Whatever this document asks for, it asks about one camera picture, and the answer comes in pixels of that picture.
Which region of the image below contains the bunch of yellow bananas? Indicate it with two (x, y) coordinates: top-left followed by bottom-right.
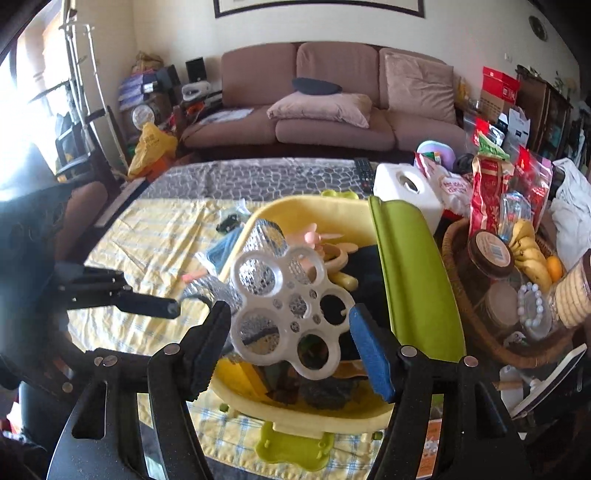
(508, 219), (554, 294)

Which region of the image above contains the purple plastic container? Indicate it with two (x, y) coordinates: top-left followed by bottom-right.
(417, 141), (457, 169)

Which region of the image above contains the yellow plastic bag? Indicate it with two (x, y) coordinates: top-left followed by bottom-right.
(127, 122), (178, 181)

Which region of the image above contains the pink mouse-shaped handheld fan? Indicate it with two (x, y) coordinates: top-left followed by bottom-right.
(286, 223), (361, 289)

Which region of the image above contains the white cloth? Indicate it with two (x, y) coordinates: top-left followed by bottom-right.
(549, 157), (591, 259)

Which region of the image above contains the dark blue cushion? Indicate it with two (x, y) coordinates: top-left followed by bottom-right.
(292, 77), (343, 97)

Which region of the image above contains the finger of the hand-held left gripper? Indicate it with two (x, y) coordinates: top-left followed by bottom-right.
(115, 291), (182, 320)

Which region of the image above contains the beige square pillow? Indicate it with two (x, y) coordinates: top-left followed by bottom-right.
(383, 52), (458, 125)

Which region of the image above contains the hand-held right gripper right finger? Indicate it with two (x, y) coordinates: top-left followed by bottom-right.
(348, 304), (536, 480)

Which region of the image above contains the white red snack bag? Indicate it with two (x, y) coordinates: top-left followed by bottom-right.
(414, 152), (474, 217)

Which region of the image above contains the dark wooden cabinet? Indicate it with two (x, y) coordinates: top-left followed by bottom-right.
(517, 71), (575, 158)

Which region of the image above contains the yellow plaid cloth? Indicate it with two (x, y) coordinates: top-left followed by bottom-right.
(69, 198), (384, 467)

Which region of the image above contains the red gold patterned bag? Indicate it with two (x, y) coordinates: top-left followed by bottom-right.
(468, 154), (515, 241)

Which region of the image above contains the silver patterned pouch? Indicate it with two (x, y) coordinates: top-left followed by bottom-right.
(181, 272), (245, 319)
(233, 219), (291, 296)

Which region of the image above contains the pale bead bracelet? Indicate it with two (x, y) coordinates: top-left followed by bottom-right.
(517, 282), (546, 329)

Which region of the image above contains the brown wicker basket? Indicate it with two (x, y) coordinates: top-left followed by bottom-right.
(442, 217), (591, 370)

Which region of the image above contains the round biscuit stack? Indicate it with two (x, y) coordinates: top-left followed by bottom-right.
(554, 251), (591, 329)

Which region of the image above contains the round wall clock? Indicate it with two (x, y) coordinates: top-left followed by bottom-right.
(527, 15), (549, 41)

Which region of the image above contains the red cardboard box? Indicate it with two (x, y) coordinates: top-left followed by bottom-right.
(480, 66), (521, 123)

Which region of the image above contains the large jar brown lid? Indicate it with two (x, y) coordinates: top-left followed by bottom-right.
(464, 229), (515, 282)

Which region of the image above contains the black remote control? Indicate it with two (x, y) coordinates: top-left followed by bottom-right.
(353, 157), (377, 195)

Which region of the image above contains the brown fabric sofa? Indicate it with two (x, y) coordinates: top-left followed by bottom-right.
(180, 41), (469, 160)

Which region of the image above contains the green snack bag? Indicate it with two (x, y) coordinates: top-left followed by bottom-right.
(475, 131), (511, 162)

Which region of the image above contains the pale pink pillow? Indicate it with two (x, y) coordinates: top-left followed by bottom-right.
(267, 92), (372, 129)

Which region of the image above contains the black framed wall picture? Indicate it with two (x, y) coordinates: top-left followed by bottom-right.
(213, 0), (426, 19)

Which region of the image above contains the orange packet rabbit print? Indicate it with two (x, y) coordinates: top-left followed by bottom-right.
(418, 418), (444, 480)

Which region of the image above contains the grey stone-pattern tablecloth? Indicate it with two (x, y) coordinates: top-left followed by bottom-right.
(139, 158), (384, 204)

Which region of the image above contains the white tissue box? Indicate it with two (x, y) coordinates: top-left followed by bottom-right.
(373, 162), (445, 234)

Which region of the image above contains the clear lidded jar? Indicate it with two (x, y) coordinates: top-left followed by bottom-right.
(519, 286), (557, 340)

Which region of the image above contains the yellow storage box green lid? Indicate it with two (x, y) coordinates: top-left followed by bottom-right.
(212, 194), (466, 464)

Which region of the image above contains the clear blue packet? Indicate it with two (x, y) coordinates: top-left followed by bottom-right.
(499, 191), (536, 243)

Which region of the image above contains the white plastic stand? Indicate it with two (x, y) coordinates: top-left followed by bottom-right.
(508, 344), (591, 421)

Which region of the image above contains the shiny red snack bag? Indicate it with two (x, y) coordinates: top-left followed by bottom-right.
(515, 145), (554, 227)

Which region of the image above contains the black speaker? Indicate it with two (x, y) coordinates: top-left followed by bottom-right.
(185, 56), (207, 84)

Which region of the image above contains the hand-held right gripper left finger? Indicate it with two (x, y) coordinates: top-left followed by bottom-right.
(46, 300), (232, 480)

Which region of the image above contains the dark wooden chair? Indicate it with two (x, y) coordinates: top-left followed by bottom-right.
(53, 106), (125, 185)

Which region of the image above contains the brown upholstered armchair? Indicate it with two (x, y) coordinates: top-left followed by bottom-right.
(55, 181), (109, 259)

